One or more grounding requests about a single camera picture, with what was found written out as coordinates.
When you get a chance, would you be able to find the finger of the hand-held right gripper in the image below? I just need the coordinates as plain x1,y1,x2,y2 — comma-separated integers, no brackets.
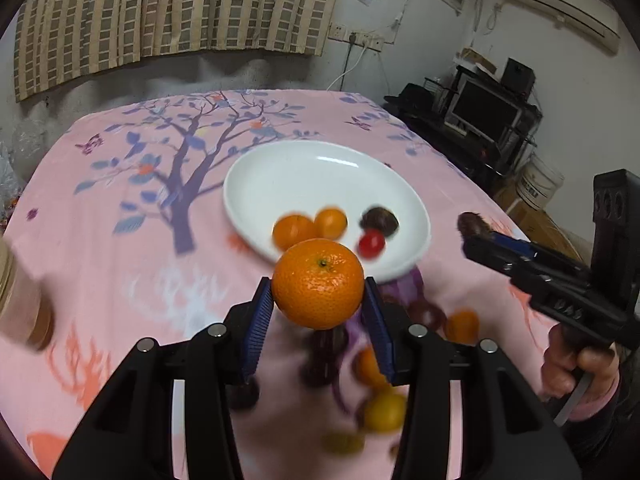
465,240,551,306
490,232,593,281

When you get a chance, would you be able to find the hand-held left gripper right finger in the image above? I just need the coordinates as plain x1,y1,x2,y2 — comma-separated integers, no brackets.
362,277,583,480

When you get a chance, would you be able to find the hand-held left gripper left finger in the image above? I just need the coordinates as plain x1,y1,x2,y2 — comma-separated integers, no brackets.
52,277,276,480

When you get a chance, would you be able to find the dark water chestnut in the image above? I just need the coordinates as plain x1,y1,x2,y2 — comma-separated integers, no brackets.
229,377,261,412
457,212,496,238
360,206,401,238

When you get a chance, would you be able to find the yellow orange mandarin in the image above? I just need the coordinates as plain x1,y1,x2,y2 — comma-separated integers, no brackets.
363,392,408,433

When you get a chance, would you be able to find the large orange mandarin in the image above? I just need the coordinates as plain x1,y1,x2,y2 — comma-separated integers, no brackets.
271,238,366,331

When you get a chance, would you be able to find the small dark red plum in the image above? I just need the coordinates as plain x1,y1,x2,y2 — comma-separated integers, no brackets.
357,229,386,260

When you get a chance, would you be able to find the greenish mandarin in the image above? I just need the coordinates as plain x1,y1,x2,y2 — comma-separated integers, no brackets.
322,431,366,456

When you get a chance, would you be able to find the white oval plate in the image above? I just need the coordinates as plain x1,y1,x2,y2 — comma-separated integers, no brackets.
223,140,432,281

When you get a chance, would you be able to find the person's right forearm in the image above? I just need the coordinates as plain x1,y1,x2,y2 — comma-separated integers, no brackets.
562,395,636,468

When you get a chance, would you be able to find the person's right hand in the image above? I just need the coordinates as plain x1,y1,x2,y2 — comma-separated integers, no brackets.
542,325,621,408

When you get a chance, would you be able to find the cardboard box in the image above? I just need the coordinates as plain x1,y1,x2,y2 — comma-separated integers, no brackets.
492,180,581,256

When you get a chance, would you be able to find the white plastic bucket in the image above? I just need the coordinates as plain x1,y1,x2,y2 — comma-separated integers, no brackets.
515,152,565,212

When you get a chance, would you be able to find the black media stand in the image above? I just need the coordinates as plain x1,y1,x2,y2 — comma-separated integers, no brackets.
384,65,543,198

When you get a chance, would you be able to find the pink printed tablecloth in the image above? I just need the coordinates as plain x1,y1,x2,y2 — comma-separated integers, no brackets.
0,89,591,480

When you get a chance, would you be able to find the grey monitor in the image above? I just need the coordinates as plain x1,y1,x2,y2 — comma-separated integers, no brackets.
445,74,523,143

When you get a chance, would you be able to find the black speaker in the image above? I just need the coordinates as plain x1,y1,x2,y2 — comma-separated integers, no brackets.
501,57,537,97

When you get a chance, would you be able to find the beige lidded drink cup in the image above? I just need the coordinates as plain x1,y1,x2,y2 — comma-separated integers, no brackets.
0,240,56,352

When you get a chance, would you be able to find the white power strip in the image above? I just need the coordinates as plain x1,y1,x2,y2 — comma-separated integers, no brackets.
349,31,386,52

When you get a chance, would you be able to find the clear plastic bag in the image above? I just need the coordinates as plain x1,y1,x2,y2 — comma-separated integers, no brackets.
0,125,28,221

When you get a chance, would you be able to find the checkered beige curtain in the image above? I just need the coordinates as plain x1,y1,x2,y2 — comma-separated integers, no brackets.
12,0,348,103

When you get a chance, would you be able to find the white power cable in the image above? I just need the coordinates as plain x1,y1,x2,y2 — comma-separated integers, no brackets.
327,45,370,92

